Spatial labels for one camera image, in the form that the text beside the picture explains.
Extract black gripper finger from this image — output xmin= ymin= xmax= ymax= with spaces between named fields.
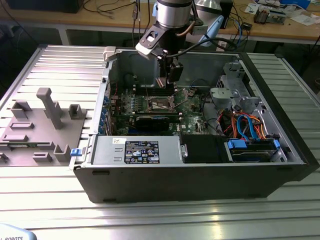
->
xmin=159 ymin=57 xmax=185 ymax=89

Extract metal socket cover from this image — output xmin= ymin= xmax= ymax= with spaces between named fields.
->
xmin=171 ymin=88 xmax=189 ymax=107

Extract CPU socket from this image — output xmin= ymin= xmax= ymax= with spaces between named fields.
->
xmin=147 ymin=96 xmax=177 ymax=112

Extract green motherboard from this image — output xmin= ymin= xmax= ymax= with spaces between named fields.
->
xmin=109 ymin=86 xmax=215 ymax=137

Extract grey metal drive cage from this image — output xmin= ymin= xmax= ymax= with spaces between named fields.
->
xmin=209 ymin=61 xmax=267 ymax=118

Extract black graphics card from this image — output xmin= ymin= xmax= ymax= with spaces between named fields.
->
xmin=133 ymin=114 xmax=172 ymax=133

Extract black upright box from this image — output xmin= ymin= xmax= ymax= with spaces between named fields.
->
xmin=219 ymin=0 xmax=235 ymax=30

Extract grey case latch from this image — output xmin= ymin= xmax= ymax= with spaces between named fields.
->
xmin=103 ymin=46 xmax=118 ymax=63

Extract black plastic shroud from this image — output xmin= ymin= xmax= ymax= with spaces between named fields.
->
xmin=180 ymin=134 xmax=228 ymax=164

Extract metal heat sink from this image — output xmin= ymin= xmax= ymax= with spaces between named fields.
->
xmin=253 ymin=6 xmax=270 ymax=25

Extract hard disk in blue carrier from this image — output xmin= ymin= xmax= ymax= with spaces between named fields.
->
xmin=224 ymin=139 xmax=281 ymax=163

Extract wooden workbench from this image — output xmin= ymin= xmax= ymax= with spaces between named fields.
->
xmin=0 ymin=0 xmax=320 ymax=46

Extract grey power supply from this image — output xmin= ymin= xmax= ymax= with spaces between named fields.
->
xmin=91 ymin=135 xmax=185 ymax=166

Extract grey metal part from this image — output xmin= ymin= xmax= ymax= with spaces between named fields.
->
xmin=268 ymin=8 xmax=288 ymax=25

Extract black PC case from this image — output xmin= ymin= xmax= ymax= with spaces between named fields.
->
xmin=68 ymin=45 xmax=320 ymax=205

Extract blue box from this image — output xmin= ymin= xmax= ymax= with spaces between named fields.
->
xmin=279 ymin=0 xmax=312 ymax=8

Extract white paper sheets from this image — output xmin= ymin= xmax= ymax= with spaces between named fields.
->
xmin=289 ymin=13 xmax=320 ymax=26

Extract black flat device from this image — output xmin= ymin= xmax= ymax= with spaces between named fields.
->
xmin=6 ymin=0 xmax=81 ymax=14

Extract grey parts rack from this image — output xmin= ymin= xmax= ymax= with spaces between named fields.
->
xmin=0 ymin=87 xmax=88 ymax=167

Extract pale blue teach pendant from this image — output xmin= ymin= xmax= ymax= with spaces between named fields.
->
xmin=0 ymin=223 xmax=38 ymax=240

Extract copper coloured cable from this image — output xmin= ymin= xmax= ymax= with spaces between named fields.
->
xmin=176 ymin=21 xmax=196 ymax=38

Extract black camera cable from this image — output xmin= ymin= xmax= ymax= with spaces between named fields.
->
xmin=164 ymin=37 xmax=238 ymax=59

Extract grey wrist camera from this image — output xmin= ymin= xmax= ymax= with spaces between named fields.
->
xmin=192 ymin=23 xmax=209 ymax=36

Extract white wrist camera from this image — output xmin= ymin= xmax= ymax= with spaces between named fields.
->
xmin=135 ymin=26 xmax=163 ymax=60

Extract blue data wire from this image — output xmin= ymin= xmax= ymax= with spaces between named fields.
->
xmin=235 ymin=113 xmax=260 ymax=142

